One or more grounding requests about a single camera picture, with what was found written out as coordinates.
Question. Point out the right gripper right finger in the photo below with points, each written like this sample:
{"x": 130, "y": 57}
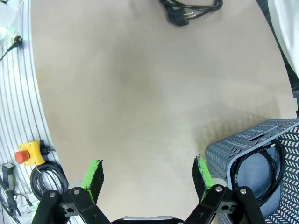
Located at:
{"x": 202, "y": 177}

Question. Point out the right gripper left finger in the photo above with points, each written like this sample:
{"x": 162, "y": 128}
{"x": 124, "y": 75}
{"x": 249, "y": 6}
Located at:
{"x": 91, "y": 177}

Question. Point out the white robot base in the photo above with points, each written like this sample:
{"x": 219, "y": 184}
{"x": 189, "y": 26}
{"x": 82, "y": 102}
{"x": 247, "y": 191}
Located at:
{"x": 7, "y": 14}

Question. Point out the grey-blue plastic basket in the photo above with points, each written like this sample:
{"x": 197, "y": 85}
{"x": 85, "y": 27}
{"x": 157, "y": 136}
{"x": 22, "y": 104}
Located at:
{"x": 222, "y": 151}

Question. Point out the yellow emergency stop button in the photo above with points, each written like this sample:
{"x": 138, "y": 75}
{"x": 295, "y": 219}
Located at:
{"x": 32, "y": 149}

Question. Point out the grey handheld controller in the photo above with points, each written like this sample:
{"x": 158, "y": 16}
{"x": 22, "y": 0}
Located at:
{"x": 8, "y": 175}

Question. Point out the person in white sweatshirt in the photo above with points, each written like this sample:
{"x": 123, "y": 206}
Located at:
{"x": 287, "y": 28}

